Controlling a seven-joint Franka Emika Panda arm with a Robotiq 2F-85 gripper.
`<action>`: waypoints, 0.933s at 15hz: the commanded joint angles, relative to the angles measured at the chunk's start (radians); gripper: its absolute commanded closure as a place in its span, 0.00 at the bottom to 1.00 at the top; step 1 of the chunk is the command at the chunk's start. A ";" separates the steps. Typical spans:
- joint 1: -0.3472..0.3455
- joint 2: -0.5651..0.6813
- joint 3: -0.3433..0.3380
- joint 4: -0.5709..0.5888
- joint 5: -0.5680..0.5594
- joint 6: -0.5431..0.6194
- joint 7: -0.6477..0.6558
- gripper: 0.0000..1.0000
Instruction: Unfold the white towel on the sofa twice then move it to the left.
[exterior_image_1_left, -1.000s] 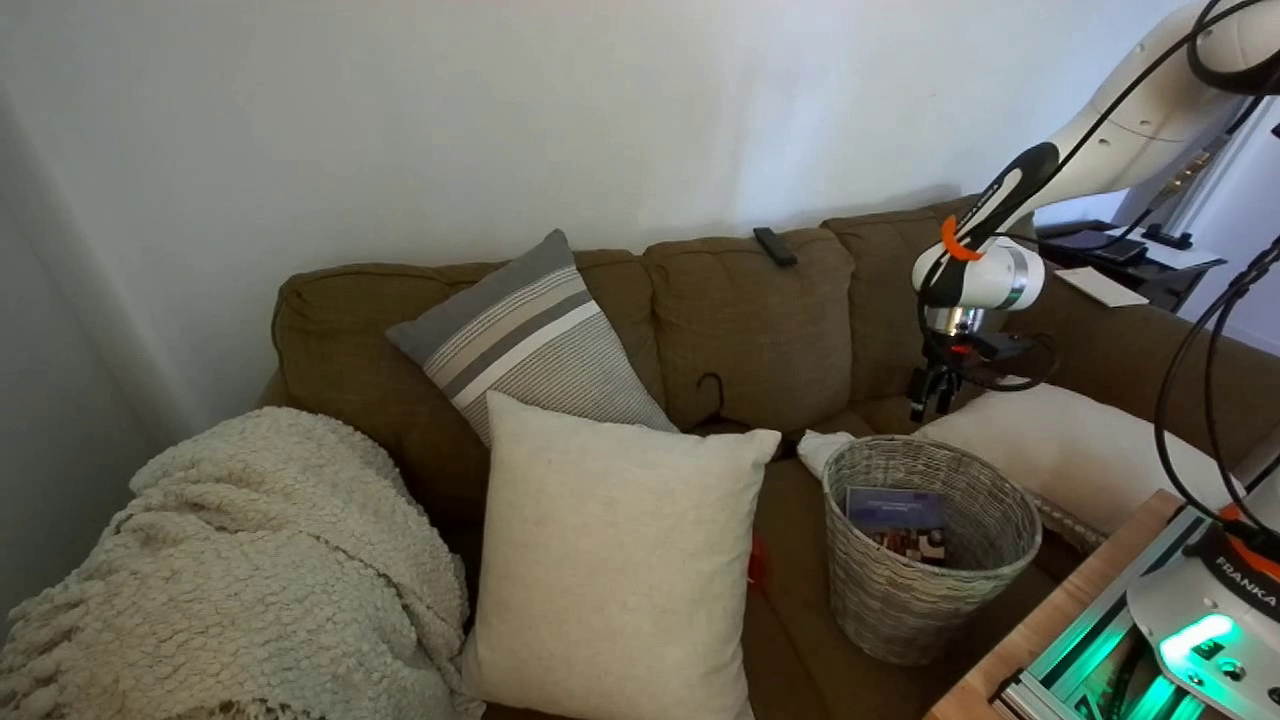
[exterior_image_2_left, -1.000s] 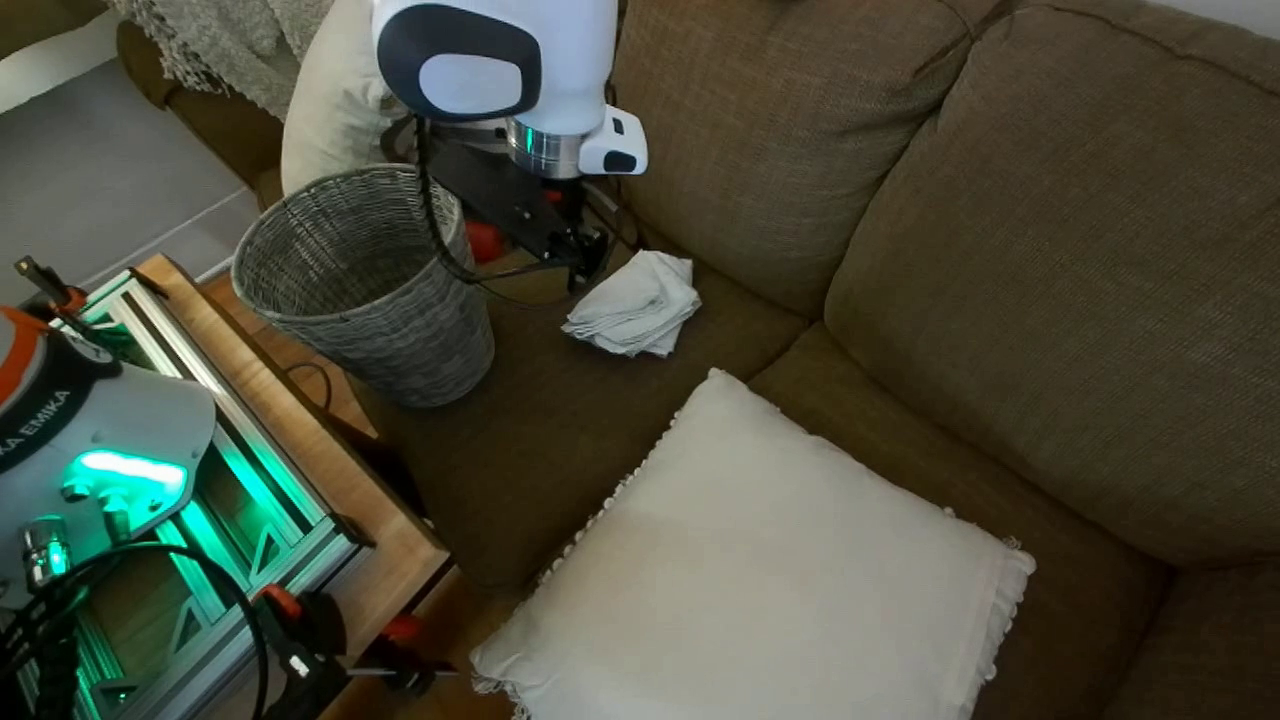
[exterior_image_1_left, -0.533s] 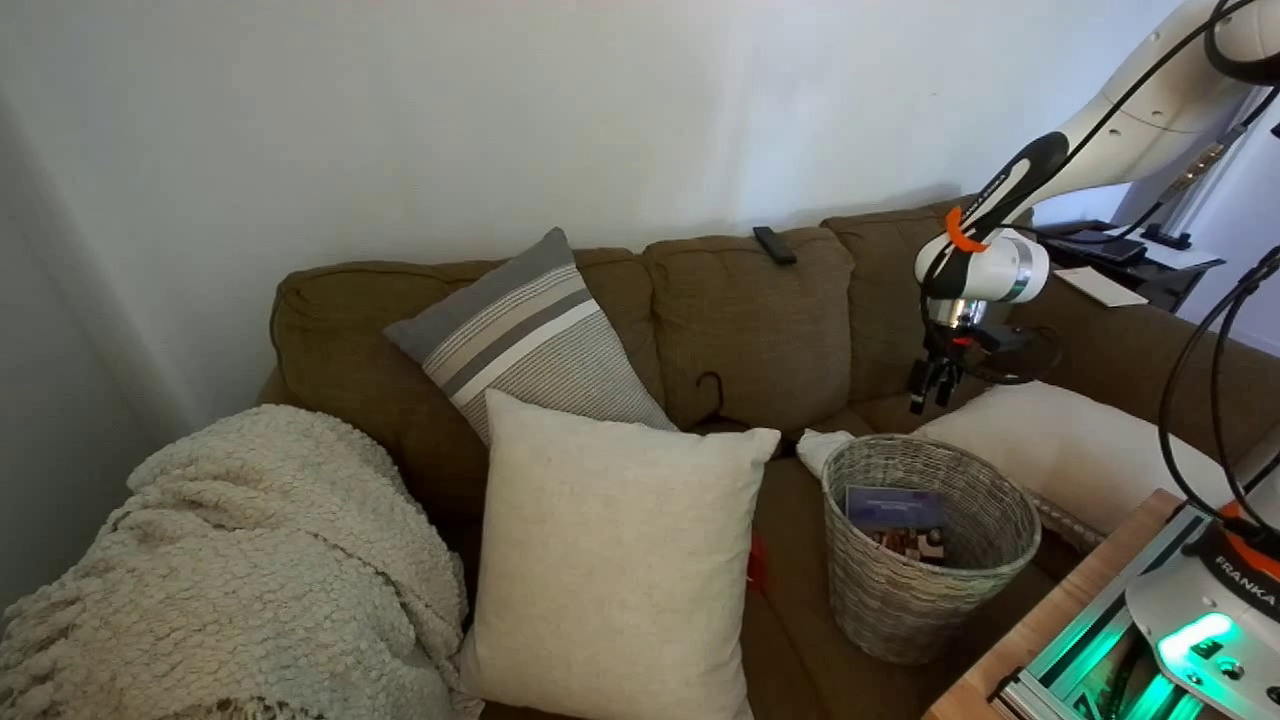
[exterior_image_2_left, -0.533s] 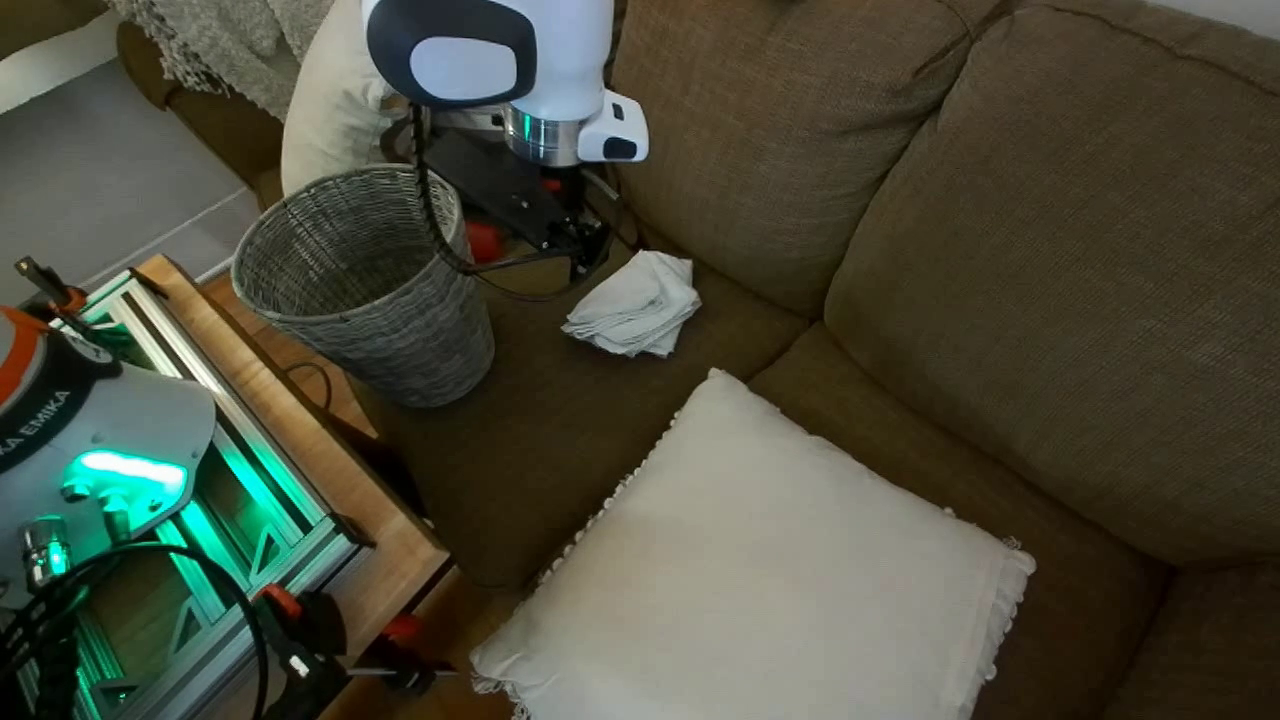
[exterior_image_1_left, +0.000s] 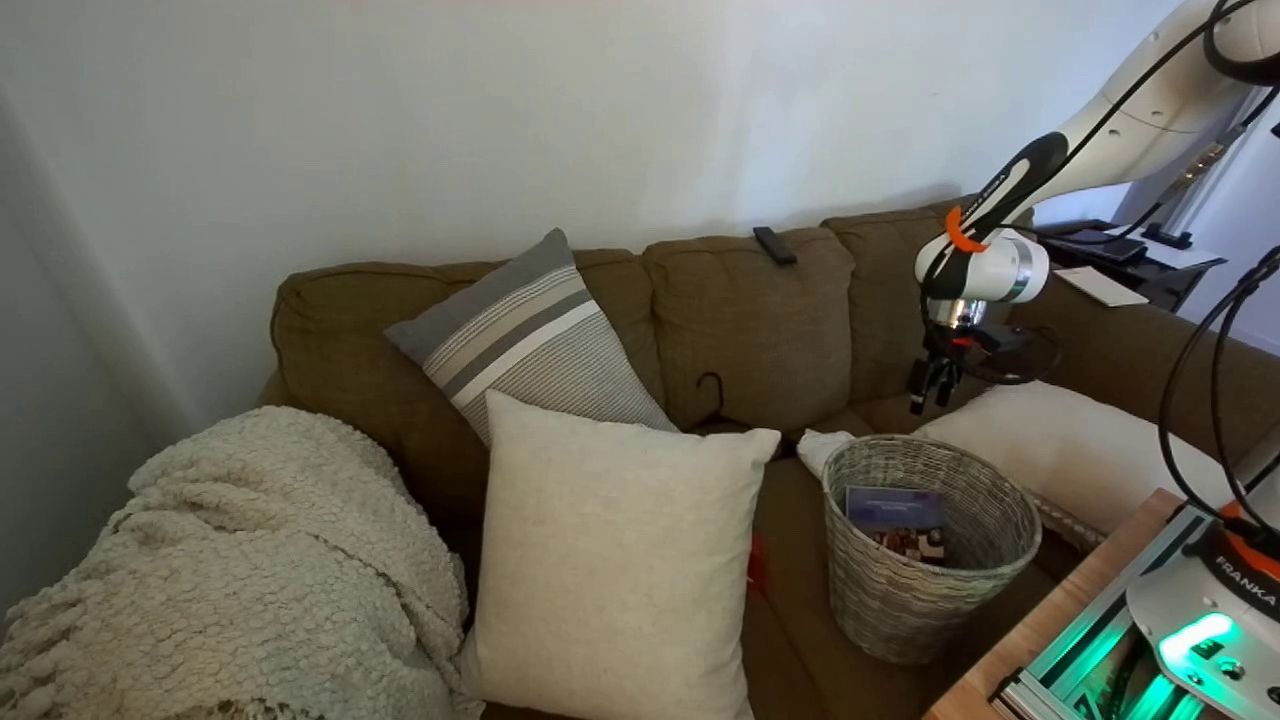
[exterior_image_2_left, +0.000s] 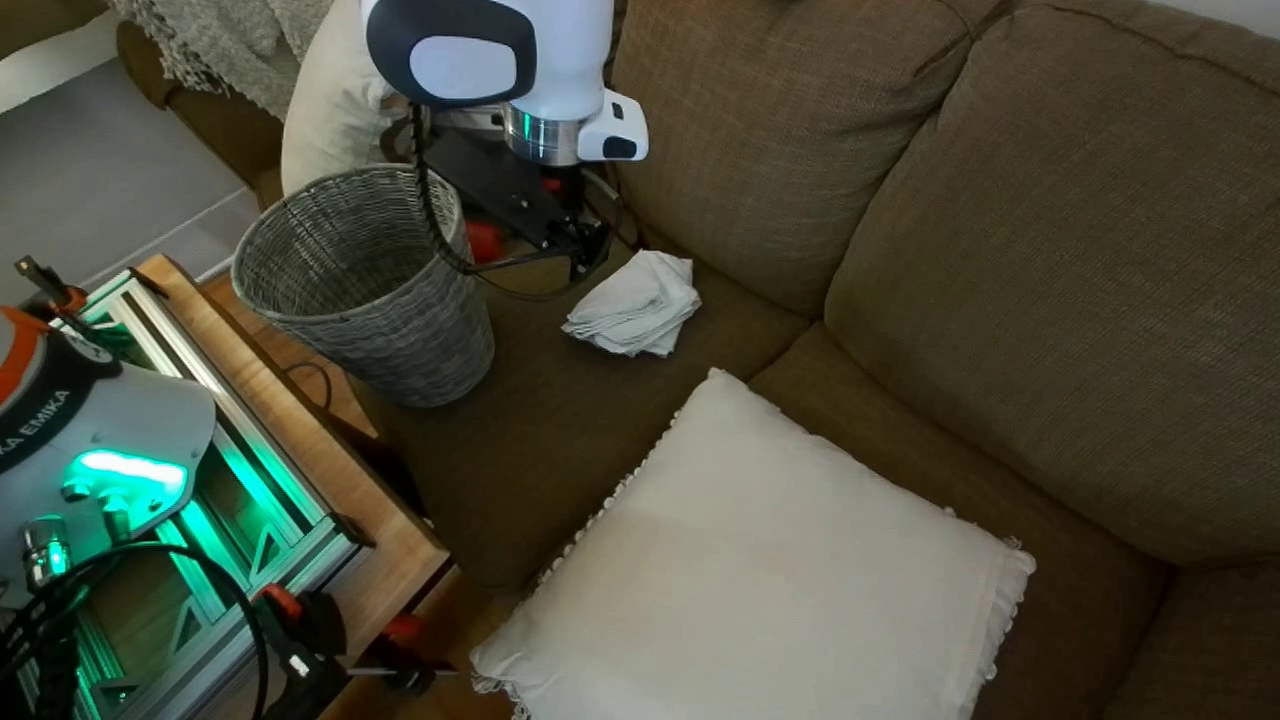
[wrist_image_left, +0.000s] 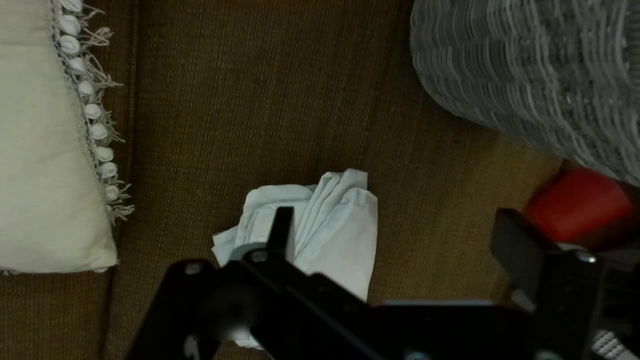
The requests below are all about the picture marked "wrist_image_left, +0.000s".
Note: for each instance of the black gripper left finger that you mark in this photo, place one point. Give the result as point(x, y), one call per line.
point(281, 232)

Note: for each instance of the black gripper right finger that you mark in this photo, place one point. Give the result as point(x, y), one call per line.
point(533, 260)

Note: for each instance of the white towel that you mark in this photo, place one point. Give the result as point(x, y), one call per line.
point(332, 220)

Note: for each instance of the brown fabric sofa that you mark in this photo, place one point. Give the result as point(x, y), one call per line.
point(267, 100)

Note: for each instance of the red object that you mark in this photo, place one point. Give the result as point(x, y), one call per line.
point(580, 206)

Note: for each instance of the grey woven basket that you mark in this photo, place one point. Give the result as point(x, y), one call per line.
point(533, 67)

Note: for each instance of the white fringed pillow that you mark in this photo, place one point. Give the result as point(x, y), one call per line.
point(33, 133)

